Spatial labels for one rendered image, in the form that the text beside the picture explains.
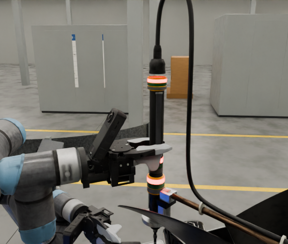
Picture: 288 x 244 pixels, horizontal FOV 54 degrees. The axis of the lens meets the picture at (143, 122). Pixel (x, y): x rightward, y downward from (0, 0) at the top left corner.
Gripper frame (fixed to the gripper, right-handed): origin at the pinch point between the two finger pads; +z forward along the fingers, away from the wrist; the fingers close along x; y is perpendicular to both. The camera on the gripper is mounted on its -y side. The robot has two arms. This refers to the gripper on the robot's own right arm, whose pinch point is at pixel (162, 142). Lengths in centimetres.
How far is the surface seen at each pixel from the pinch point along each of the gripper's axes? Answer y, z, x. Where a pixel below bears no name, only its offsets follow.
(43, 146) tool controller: 26, -26, -77
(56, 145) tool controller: 27, -20, -81
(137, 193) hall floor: 151, 73, -219
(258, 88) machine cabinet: 85, 439, -431
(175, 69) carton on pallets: 66, 371, -699
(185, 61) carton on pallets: 42, 396, -688
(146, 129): 62, 71, -188
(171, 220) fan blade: 6.9, -7.2, 19.0
